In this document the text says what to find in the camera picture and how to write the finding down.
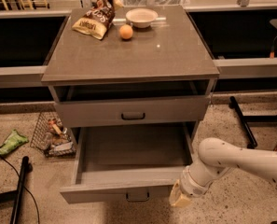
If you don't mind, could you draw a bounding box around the grey top drawer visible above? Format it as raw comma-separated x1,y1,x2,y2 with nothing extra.
55,96,209,128

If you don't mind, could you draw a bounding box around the orange fruit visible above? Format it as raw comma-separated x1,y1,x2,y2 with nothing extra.
119,24,133,40

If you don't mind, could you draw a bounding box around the black cable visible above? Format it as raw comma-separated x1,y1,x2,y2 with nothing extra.
0,133,41,224

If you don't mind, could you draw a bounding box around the grey drawer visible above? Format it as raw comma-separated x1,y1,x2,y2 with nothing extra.
55,96,209,128
61,122,194,203

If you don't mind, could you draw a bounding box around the black stand leg left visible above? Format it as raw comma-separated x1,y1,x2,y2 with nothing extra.
0,156,32,224

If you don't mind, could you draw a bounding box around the brown chip bag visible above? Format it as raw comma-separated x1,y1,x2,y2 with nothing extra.
72,0,123,40

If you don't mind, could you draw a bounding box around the green snack bag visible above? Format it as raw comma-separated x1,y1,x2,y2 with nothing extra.
0,130,29,157

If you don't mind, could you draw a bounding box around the black stand leg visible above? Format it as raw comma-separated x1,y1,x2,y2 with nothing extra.
229,96,277,149
0,156,32,224

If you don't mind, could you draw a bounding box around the white bowl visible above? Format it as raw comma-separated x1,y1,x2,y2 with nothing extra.
126,8,158,29

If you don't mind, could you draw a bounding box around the wire basket with items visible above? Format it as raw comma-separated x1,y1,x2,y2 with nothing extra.
31,112,76,157

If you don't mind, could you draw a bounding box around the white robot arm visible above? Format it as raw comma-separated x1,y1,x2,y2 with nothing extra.
169,138,277,207

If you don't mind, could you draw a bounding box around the black stand leg right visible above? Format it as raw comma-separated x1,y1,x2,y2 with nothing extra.
229,96,277,149

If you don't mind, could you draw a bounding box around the grey drawer cabinet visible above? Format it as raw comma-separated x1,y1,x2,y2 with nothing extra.
40,5,220,147

